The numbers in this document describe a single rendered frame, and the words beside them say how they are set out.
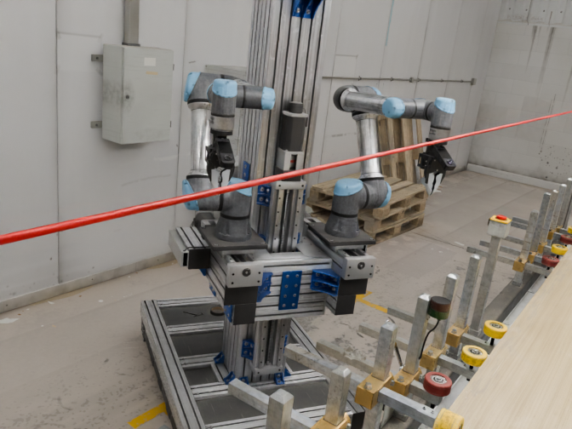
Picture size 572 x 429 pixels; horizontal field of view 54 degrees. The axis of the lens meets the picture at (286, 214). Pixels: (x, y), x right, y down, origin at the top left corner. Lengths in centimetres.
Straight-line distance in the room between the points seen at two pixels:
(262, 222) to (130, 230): 199
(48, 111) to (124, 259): 125
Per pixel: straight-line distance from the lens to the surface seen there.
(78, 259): 410
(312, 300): 245
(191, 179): 216
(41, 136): 372
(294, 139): 230
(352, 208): 238
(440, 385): 177
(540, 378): 199
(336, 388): 136
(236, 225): 219
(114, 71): 376
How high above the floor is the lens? 182
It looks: 17 degrees down
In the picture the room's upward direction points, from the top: 7 degrees clockwise
